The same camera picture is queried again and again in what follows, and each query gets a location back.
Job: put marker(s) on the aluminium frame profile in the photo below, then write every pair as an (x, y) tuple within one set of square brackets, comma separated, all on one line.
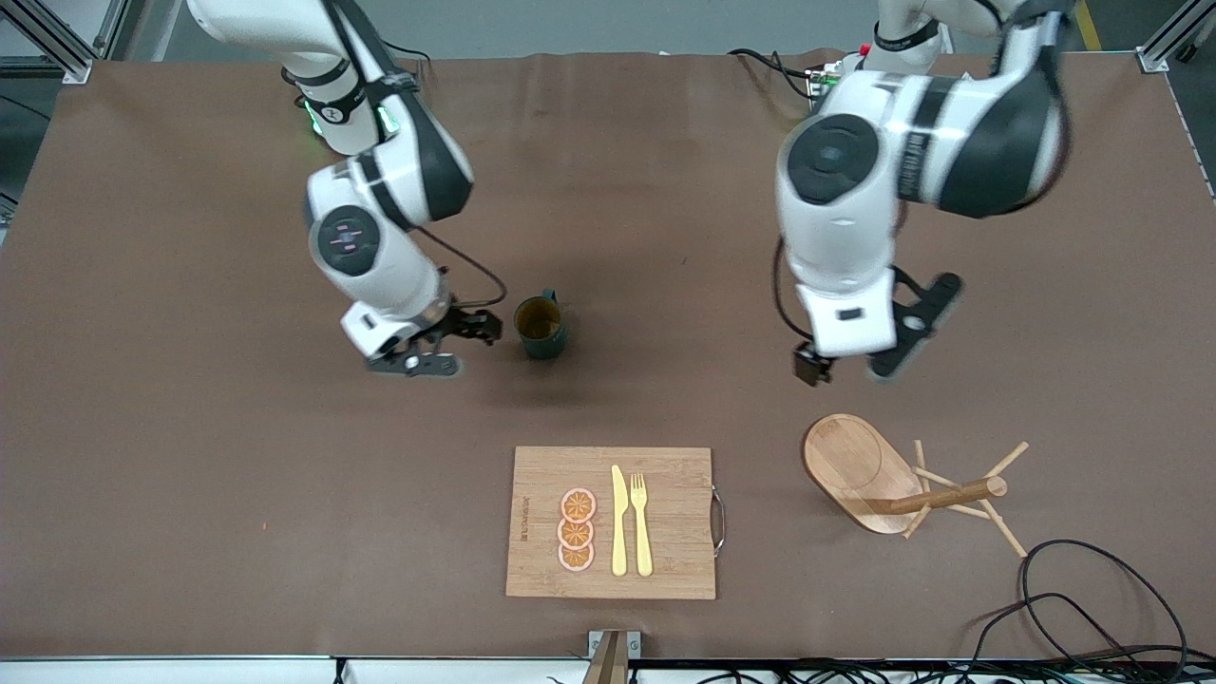
[(1173, 43), (57, 43)]

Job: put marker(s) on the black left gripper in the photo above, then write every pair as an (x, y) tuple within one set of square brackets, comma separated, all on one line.
[(808, 364)]

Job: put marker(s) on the yellow plastic fork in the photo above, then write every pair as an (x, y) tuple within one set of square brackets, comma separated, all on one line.
[(642, 532)]

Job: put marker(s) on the metal table bracket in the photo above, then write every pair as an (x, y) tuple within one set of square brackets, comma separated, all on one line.
[(614, 655)]

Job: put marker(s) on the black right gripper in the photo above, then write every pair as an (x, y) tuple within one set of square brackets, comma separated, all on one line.
[(465, 323)]

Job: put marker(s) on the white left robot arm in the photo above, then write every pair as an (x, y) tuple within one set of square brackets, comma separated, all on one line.
[(855, 218)]

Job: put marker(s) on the dark green ribbed cup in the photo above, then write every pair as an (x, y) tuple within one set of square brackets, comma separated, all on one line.
[(547, 345)]

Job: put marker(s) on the yellow plastic knife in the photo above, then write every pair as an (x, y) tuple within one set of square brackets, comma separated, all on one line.
[(619, 532)]

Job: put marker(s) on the toy orange slice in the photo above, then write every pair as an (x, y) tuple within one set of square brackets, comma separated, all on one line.
[(579, 504), (576, 558), (576, 534)]

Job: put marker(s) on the brown table cover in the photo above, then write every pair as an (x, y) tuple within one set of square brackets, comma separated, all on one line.
[(285, 475)]

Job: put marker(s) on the white table edge rail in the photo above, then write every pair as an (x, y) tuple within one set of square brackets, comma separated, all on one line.
[(190, 671)]

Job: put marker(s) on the bamboo cutting board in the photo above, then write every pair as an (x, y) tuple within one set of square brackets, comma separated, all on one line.
[(679, 513)]

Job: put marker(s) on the wooden mug tree stand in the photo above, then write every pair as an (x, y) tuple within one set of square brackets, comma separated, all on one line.
[(845, 465)]

